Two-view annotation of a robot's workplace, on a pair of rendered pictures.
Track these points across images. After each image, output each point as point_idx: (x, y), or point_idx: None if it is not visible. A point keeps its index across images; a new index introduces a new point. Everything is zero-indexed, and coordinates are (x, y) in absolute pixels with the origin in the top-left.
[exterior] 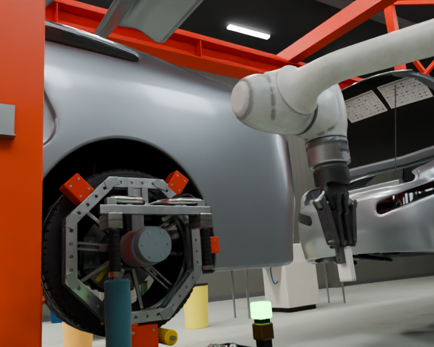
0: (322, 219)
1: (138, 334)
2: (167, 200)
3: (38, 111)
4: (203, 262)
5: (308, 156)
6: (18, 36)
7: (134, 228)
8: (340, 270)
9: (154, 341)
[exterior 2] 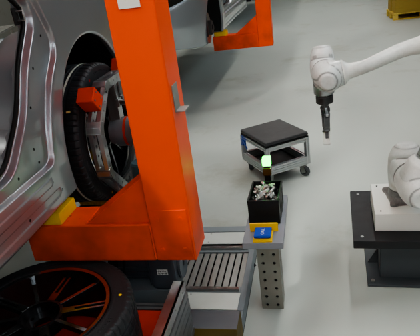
0: (325, 122)
1: None
2: None
3: (179, 79)
4: None
5: (320, 91)
6: (166, 23)
7: (121, 117)
8: (325, 140)
9: None
